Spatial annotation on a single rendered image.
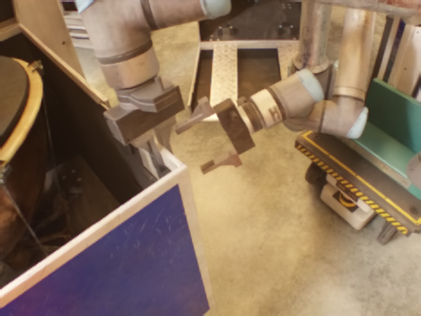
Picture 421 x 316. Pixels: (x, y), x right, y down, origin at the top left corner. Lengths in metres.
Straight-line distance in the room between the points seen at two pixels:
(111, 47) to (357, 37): 0.66
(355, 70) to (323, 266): 0.94
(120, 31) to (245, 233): 1.26
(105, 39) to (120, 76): 0.06
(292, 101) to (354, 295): 1.00
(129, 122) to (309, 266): 1.18
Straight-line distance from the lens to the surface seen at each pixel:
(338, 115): 0.87
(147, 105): 0.47
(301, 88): 0.76
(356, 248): 1.62
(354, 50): 0.92
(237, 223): 1.60
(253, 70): 2.57
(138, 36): 0.48
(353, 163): 1.49
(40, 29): 1.88
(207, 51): 2.71
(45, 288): 0.57
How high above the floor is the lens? 1.36
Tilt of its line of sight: 47 degrees down
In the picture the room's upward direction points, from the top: 6 degrees counter-clockwise
